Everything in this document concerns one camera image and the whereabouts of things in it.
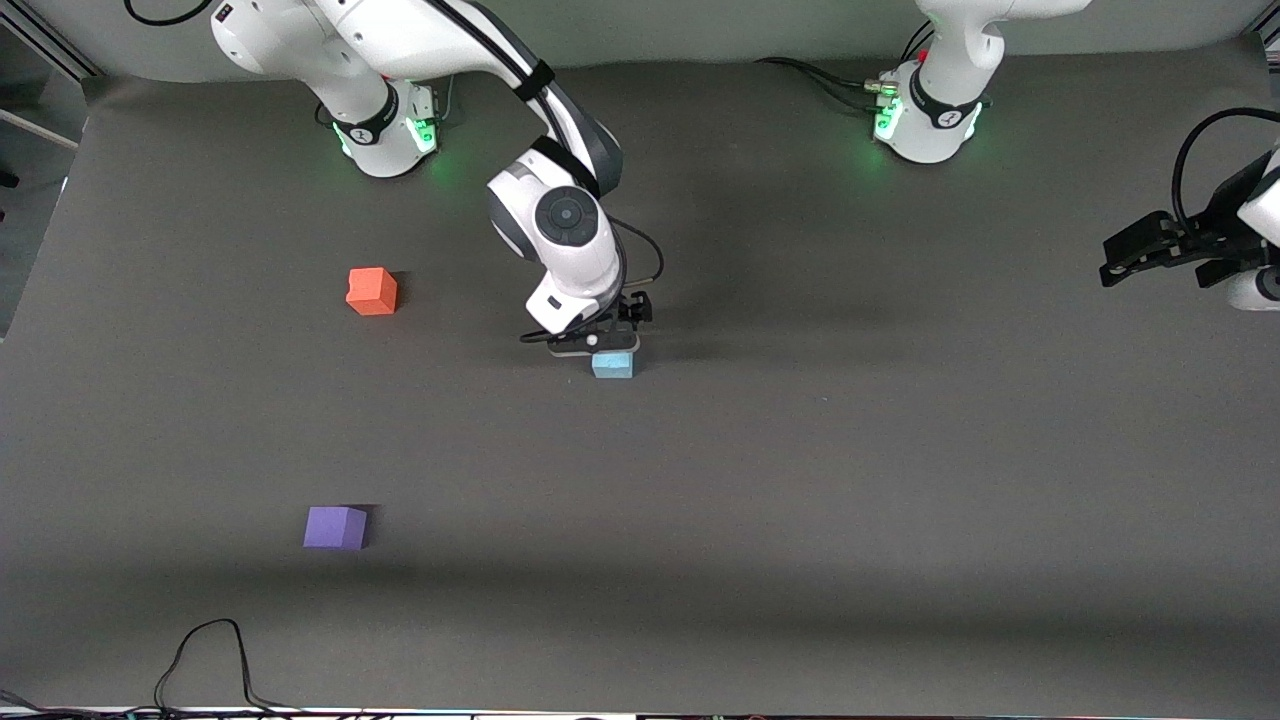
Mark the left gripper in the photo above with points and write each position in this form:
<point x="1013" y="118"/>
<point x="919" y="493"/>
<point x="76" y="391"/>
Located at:
<point x="1213" y="240"/>

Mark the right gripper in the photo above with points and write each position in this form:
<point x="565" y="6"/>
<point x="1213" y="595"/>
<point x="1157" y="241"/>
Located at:
<point x="632" y="310"/>

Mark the light blue foam block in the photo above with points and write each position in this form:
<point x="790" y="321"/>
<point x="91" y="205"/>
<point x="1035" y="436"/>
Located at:
<point x="612" y="366"/>

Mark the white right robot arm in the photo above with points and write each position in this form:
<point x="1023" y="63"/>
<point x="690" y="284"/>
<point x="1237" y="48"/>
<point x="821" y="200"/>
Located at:
<point x="400" y="40"/>

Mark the orange foam block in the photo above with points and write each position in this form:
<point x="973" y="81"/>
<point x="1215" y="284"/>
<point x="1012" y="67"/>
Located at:
<point x="371" y="292"/>

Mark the purple foam block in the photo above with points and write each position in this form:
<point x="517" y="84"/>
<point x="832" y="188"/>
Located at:
<point x="335" y="528"/>

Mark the dark grey table mat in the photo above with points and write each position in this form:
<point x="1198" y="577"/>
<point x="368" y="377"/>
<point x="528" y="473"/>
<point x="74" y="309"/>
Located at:
<point x="700" y="500"/>

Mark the thin beige stick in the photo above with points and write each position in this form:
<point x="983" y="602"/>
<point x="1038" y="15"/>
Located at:
<point x="40" y="128"/>

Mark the dark metal frame rail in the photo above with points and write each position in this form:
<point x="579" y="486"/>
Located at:
<point x="60" y="45"/>

